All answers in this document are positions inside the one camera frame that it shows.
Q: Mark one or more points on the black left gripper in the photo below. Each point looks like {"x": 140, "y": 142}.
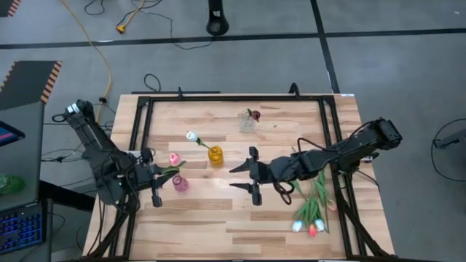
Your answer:
{"x": 140, "y": 178}

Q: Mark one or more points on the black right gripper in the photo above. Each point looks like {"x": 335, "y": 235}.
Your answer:
{"x": 273, "y": 171}

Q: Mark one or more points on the dark red artificial tulip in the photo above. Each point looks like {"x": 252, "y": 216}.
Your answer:
{"x": 322, "y": 185}
{"x": 299, "y": 187}
{"x": 256, "y": 115}

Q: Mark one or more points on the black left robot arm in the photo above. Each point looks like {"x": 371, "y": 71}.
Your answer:
{"x": 94, "y": 145}

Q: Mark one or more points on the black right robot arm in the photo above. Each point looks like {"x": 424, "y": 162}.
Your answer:
{"x": 346, "y": 153}

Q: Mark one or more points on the pink glass vase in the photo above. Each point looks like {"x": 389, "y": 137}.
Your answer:
{"x": 181, "y": 185}

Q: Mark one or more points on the amber glass vase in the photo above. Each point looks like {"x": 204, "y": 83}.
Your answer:
{"x": 215, "y": 156}

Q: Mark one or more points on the clear glass vase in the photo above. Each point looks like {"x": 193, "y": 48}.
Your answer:
{"x": 247, "y": 125}

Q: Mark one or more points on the black flat bar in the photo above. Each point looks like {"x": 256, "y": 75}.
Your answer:
{"x": 174, "y": 92}

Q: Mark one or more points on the black desk beam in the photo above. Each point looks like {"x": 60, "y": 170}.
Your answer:
{"x": 65, "y": 195}

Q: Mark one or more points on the gray desk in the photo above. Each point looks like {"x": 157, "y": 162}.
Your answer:
{"x": 25, "y": 163}

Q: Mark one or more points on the black floor tape strip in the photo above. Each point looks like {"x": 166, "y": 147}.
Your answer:
{"x": 233, "y": 38}
{"x": 329, "y": 65}

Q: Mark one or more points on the green plastic bottle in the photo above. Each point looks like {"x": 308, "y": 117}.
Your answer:
{"x": 11, "y": 183}

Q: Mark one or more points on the backlit computer keyboard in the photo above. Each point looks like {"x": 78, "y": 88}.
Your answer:
{"x": 20, "y": 229}

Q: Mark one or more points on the lit computer screen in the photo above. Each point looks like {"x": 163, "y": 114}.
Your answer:
{"x": 9, "y": 134}

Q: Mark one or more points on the large black hazard-striped mat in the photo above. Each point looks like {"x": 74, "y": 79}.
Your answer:
{"x": 25, "y": 83}

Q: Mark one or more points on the gray stand foot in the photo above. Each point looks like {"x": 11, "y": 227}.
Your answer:
{"x": 453, "y": 140}

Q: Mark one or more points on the small black hazard-striped mat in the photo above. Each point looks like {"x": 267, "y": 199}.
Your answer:
{"x": 5, "y": 5}

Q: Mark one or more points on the black metal table frame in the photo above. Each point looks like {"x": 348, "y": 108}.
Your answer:
{"x": 218, "y": 98}

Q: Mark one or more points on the black stand post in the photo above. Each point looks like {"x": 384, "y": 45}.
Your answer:
{"x": 217, "y": 27}

